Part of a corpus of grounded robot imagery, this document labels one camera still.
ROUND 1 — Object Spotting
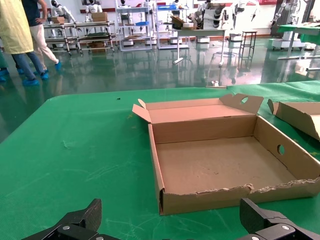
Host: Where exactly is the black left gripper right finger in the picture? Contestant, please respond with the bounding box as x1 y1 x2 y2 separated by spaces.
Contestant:
237 197 320 240

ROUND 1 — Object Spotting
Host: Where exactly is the open cardboard box on table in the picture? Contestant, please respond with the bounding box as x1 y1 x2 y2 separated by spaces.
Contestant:
169 14 196 31

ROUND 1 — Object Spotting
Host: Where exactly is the white shelf rack with blue tray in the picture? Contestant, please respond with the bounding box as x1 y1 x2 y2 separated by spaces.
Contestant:
156 0 191 50

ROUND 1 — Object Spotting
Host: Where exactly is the person in yellow coat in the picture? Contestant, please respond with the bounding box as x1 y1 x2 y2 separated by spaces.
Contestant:
0 0 41 87

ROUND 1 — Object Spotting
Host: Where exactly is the grey metal table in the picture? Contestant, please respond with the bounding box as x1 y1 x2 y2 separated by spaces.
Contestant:
171 27 229 67

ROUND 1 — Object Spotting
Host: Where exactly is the person in beige trousers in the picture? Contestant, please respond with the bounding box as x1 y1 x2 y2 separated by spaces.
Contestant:
21 0 63 74

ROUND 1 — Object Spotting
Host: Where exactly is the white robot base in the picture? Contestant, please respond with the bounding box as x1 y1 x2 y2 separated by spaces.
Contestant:
271 31 306 52

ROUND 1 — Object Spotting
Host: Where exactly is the green table mat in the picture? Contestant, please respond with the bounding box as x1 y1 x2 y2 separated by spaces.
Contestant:
0 81 320 240

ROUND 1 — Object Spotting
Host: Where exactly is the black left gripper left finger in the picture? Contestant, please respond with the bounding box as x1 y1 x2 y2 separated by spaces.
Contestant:
22 198 108 240

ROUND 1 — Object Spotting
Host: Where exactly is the cardboard box with tall lid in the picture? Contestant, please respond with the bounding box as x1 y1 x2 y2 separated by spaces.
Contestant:
267 98 320 141

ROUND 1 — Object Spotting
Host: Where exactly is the table with green cloth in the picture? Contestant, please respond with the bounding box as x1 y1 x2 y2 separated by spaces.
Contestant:
276 22 320 61

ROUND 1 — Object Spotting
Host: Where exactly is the person in green skirt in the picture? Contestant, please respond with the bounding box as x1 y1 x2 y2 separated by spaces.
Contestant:
0 48 10 83

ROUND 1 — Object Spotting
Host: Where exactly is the low metal pipe rack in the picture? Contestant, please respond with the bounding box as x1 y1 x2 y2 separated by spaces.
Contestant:
43 21 118 55

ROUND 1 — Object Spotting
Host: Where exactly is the shallow cardboard box with small lid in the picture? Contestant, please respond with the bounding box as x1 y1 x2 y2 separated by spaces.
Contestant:
131 93 320 216

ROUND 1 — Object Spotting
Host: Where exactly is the large cardboard box on rack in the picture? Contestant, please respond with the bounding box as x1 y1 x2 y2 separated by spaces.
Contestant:
91 11 109 23

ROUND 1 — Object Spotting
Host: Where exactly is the white humanoid robot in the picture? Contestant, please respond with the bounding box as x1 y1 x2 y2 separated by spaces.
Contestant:
50 0 76 24
84 0 104 15

